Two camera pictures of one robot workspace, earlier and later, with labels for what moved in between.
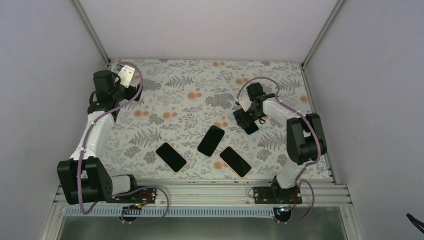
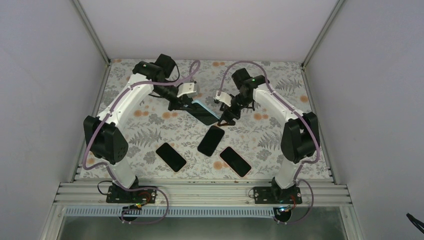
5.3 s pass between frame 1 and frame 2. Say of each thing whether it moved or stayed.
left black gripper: moved
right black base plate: stayed
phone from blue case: moved
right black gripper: moved
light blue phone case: moved
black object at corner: stayed
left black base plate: stayed
